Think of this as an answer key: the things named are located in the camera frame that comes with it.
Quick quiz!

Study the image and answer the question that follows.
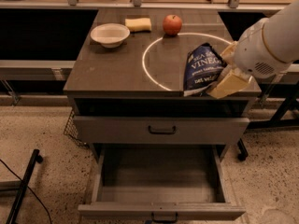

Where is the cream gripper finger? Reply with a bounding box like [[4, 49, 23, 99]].
[[207, 68, 251, 99], [221, 41, 237, 64]]

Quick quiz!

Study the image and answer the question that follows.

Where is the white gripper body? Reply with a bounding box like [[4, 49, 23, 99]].
[[234, 18, 291, 78]]

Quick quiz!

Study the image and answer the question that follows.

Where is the blue vinegar chip bag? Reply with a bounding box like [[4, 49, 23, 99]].
[[183, 43, 227, 96]]

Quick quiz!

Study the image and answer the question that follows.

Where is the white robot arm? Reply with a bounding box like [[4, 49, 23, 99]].
[[206, 1, 299, 99]]

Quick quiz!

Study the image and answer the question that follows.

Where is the grey drawer cabinet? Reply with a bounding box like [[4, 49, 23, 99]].
[[63, 8, 262, 224]]

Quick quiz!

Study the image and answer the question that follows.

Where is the open middle drawer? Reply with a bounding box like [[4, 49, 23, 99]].
[[78, 145, 245, 224]]

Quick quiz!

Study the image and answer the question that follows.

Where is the closed upper drawer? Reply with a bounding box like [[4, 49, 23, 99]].
[[74, 116, 249, 145]]

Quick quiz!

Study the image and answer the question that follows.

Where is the red apple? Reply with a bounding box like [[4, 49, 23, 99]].
[[163, 15, 182, 35]]

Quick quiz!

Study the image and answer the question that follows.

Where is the yellow sponge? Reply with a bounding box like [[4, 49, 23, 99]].
[[125, 18, 151, 32]]

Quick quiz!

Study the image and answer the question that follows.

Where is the white bowl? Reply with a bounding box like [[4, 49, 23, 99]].
[[91, 23, 130, 49]]

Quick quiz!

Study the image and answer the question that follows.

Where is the black metal stand leg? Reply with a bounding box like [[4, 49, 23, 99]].
[[6, 149, 43, 224]]

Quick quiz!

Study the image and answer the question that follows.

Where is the wire mesh basket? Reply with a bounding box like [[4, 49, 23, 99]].
[[64, 111, 89, 148]]

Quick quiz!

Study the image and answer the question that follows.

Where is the black floor cable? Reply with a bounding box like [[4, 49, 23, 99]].
[[0, 160, 52, 224]]

